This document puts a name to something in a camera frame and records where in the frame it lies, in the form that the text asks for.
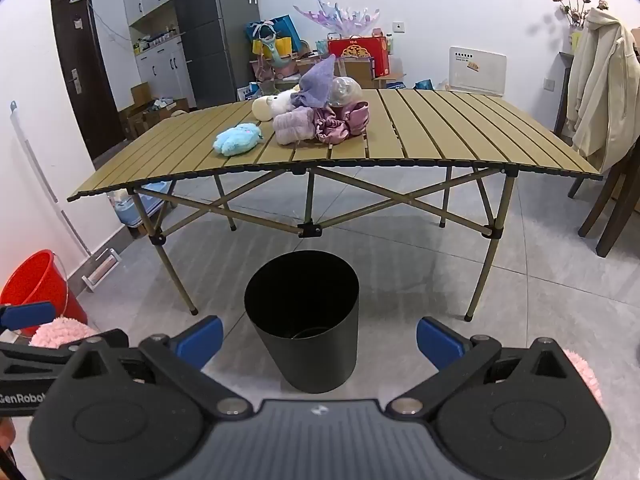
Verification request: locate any light purple fluffy scrunchie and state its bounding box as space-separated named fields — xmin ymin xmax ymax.
xmin=272 ymin=108 xmax=321 ymax=146

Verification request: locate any open cardboard box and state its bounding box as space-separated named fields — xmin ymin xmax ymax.
xmin=120 ymin=82 xmax=191 ymax=141

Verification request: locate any dark wooden side table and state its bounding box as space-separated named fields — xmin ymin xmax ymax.
xmin=552 ymin=52 xmax=574 ymax=136

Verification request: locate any black trash bin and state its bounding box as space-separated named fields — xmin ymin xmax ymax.
xmin=244 ymin=251 xmax=361 ymax=395

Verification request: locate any white panel heater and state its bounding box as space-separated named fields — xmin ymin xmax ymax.
xmin=448 ymin=46 xmax=507 ymax=97

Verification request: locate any dark wooden chair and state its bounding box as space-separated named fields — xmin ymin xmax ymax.
xmin=567 ymin=140 xmax=640 ymax=258

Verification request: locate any white base cabinet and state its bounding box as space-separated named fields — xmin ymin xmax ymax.
xmin=135 ymin=37 xmax=196 ymax=111

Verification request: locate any blue plush toy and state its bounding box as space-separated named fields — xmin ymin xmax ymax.
xmin=213 ymin=122 xmax=264 ymax=157

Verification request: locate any red gift box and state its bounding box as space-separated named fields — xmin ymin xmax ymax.
xmin=327 ymin=35 xmax=391 ymax=78

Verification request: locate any pink fluffy slipper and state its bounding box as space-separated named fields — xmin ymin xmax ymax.
xmin=562 ymin=350 xmax=603 ymax=406
xmin=29 ymin=316 xmax=98 ymax=348

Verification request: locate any cream hoodie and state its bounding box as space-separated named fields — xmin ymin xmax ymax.
xmin=565 ymin=7 xmax=640 ymax=173

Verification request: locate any tan slatted folding table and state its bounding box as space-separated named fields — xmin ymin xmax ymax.
xmin=66 ymin=87 xmax=604 ymax=322

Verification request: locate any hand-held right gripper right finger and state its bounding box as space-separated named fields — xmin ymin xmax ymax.
xmin=389 ymin=316 xmax=571 ymax=420

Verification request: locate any iridescent bouquet wrapping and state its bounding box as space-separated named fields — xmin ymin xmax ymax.
xmin=292 ymin=0 xmax=381 ymax=36

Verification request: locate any grey refrigerator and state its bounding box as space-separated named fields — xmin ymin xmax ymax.
xmin=167 ymin=0 xmax=261 ymax=111

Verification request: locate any purple satin scrunchie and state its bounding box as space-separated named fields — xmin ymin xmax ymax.
xmin=310 ymin=101 xmax=371 ymax=145

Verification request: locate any clear plastic bag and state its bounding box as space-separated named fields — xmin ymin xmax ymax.
xmin=327 ymin=77 xmax=363 ymax=109

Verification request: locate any taped cardboard box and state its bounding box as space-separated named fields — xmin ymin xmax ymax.
xmin=295 ymin=57 xmax=401 ymax=91

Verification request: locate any yellow gift bag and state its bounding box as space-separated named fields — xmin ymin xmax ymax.
xmin=252 ymin=35 xmax=293 ymax=58

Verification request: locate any red bucket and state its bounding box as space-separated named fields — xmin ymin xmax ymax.
xmin=0 ymin=250 xmax=88 ymax=338

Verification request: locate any vase of dried flowers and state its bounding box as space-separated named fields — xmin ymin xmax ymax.
xmin=551 ymin=0 xmax=610 ymax=53

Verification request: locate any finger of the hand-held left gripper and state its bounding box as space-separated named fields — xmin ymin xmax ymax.
xmin=0 ymin=301 xmax=55 ymax=333
xmin=0 ymin=329 xmax=129 ymax=386

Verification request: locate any purple cloth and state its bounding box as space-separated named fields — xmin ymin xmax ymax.
xmin=290 ymin=55 xmax=337 ymax=109

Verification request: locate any blue gift bag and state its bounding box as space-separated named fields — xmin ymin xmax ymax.
xmin=245 ymin=15 xmax=301 ymax=56

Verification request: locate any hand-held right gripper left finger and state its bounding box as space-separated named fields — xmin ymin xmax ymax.
xmin=67 ymin=316 xmax=253 ymax=420

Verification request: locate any white mop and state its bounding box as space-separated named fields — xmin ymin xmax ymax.
xmin=9 ymin=101 xmax=121 ymax=292

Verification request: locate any white plush toy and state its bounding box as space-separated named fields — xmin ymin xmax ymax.
xmin=251 ymin=89 xmax=301 ymax=122

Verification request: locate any dark wooden door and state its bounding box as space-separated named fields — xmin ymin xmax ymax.
xmin=50 ymin=0 xmax=126 ymax=161

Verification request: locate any blue plastic storage box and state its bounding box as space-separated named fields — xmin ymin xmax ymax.
xmin=114 ymin=182 xmax=173 ymax=238

